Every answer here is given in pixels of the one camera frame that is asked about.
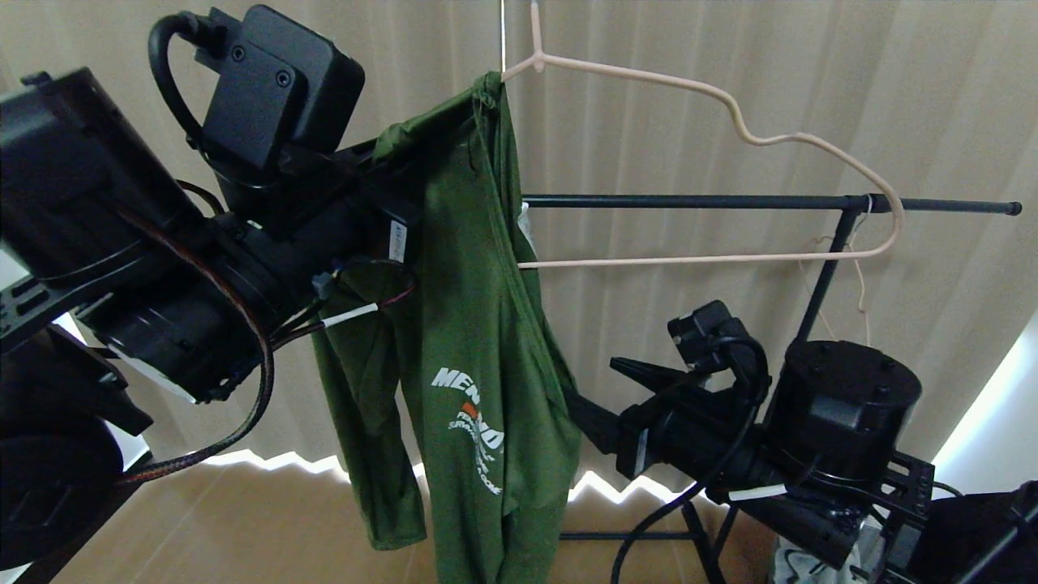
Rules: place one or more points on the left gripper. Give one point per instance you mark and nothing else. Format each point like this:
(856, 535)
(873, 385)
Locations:
(186, 324)

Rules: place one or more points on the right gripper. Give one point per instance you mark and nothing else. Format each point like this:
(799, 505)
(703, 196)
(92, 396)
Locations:
(697, 438)

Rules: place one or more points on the green printed shirt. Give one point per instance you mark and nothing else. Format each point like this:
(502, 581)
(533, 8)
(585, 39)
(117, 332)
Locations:
(470, 308)

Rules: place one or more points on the pink clothes hanger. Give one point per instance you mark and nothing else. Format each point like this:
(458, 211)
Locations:
(858, 280)
(649, 77)

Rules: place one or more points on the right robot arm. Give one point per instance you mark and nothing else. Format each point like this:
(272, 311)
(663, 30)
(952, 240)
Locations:
(843, 405)

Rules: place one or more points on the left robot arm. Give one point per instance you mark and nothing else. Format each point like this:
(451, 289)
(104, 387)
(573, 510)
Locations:
(65, 178)

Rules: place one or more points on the black clothes rack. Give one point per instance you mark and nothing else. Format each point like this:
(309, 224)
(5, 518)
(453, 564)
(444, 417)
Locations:
(689, 201)

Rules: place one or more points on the white laundry basket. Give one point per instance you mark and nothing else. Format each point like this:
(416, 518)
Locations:
(872, 543)

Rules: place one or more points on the beige curtain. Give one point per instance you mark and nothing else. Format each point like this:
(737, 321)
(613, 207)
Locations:
(689, 122)

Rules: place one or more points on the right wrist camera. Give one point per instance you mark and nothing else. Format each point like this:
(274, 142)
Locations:
(714, 332)

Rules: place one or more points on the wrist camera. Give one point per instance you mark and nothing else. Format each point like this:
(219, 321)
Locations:
(714, 332)
(276, 89)

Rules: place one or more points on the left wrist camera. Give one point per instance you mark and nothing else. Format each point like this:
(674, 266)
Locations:
(276, 89)

